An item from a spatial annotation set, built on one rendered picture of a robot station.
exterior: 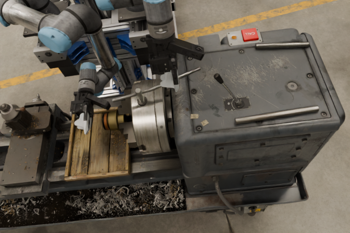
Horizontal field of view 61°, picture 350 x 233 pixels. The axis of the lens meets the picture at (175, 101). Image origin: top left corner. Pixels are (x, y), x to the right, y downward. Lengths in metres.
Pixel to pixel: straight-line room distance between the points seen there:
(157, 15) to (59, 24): 0.50
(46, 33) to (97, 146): 0.60
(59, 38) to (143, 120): 0.44
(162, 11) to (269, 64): 0.53
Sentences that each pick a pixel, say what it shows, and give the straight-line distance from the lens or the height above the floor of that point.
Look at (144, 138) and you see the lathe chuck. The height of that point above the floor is 1.16.
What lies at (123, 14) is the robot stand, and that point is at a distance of 1.58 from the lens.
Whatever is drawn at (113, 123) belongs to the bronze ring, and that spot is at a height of 1.11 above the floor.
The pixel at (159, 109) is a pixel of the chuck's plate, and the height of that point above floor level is 1.23.
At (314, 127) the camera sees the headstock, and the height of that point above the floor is 1.25.
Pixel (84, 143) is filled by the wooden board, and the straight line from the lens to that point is 1.53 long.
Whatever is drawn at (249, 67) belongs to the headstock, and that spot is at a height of 1.25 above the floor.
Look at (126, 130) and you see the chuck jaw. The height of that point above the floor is 1.11.
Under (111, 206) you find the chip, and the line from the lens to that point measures 1.72.
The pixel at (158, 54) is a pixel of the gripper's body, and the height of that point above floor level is 1.50.
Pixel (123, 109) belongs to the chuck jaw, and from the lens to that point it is 1.26.
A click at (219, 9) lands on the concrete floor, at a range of 3.28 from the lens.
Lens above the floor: 2.18
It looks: 58 degrees down
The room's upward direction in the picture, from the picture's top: 12 degrees counter-clockwise
